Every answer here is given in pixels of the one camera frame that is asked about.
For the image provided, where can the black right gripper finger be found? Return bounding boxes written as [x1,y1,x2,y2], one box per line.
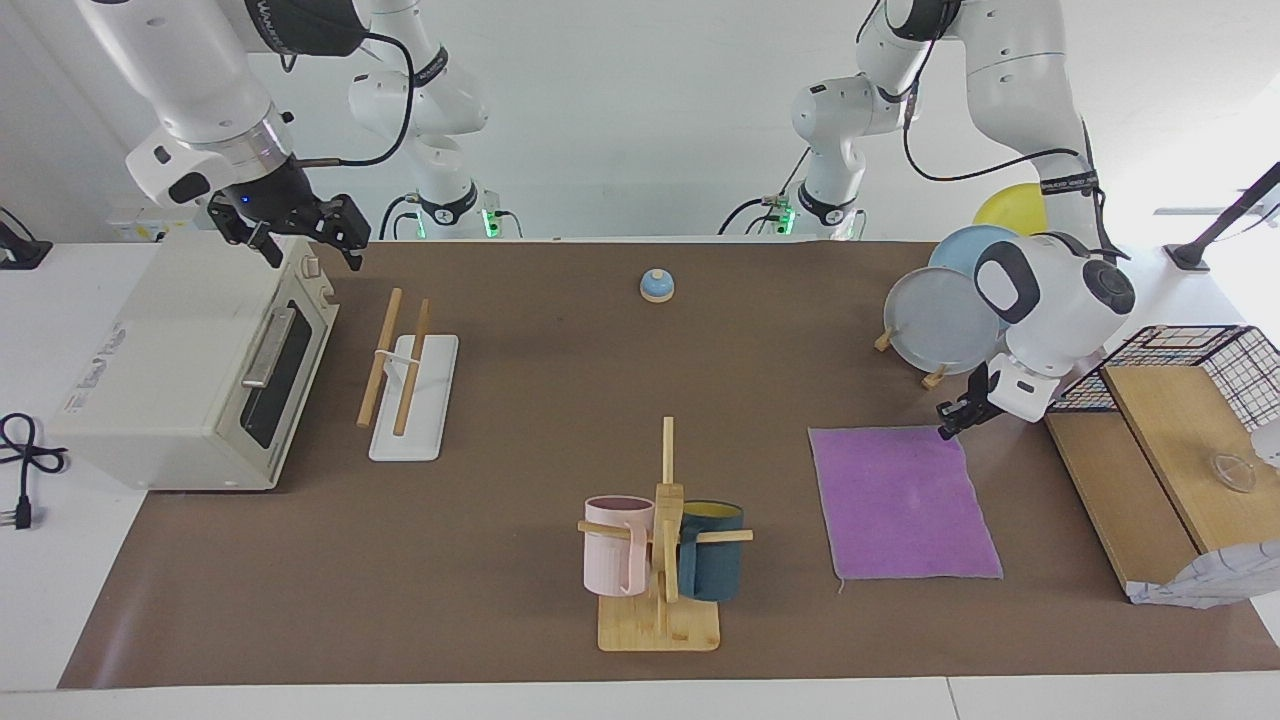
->
[208,192,284,269]
[318,193,373,272]

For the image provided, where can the purple and grey towel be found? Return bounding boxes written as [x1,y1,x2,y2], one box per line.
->
[808,425,1004,593]

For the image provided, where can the wooden plate rack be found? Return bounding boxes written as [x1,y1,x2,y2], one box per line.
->
[873,330,951,391]

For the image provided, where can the white towel rack wooden bars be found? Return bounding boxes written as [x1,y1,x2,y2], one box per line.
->
[356,288,460,463]

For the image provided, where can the white box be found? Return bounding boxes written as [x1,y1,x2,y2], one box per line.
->
[105,195,216,243]

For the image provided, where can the grey plate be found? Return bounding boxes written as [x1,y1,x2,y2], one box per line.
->
[884,267,1003,376]

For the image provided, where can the beige toaster oven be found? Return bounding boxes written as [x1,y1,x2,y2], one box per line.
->
[45,232,341,493]

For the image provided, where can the light blue plate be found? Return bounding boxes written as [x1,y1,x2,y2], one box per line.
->
[928,224,1026,331]

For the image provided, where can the yellow plate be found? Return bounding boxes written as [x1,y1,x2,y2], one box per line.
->
[973,183,1048,236]

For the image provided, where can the black desk clamp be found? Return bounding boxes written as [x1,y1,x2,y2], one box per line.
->
[0,207,53,271]

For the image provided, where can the clear glass bowl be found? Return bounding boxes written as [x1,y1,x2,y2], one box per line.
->
[1208,452,1257,494]

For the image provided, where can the dark teal mug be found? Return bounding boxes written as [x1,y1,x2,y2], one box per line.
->
[678,501,745,603]

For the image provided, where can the white marbled sheet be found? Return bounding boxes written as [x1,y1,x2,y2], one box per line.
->
[1128,540,1280,609]

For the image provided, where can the wooden mug tree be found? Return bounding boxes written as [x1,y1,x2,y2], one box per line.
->
[577,416,754,653]

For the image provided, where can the pink mug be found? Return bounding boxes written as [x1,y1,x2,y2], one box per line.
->
[584,496,656,598]

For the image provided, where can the brown table mat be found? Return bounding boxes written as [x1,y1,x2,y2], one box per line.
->
[57,240,1280,691]

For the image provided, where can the black base cable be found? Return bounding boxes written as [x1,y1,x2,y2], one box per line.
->
[378,193,421,241]
[718,150,811,237]

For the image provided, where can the black wire basket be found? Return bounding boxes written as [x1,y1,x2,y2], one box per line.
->
[1040,325,1280,433]

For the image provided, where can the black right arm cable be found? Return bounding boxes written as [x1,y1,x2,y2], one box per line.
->
[275,30,416,169]

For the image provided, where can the black power cord with plug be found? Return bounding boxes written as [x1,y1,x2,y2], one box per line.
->
[0,412,69,531]

